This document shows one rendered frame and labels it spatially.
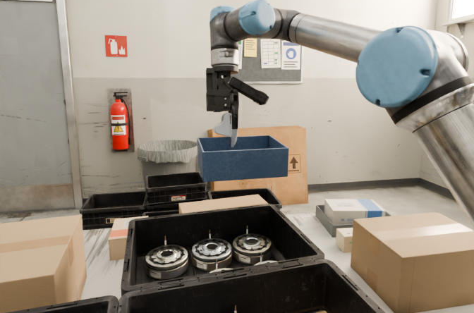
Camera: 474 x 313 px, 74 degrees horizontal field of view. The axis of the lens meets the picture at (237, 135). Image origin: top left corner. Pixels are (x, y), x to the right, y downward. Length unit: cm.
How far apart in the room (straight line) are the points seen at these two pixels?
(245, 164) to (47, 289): 47
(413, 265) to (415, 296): 9
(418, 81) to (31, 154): 346
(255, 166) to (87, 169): 294
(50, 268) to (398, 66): 75
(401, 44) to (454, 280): 70
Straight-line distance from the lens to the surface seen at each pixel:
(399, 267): 93
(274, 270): 65
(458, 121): 52
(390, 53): 51
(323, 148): 376
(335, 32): 75
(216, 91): 81
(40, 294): 81
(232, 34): 81
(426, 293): 101
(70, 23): 349
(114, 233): 119
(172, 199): 216
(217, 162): 70
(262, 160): 72
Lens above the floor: 128
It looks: 10 degrees down
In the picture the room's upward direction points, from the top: straight up
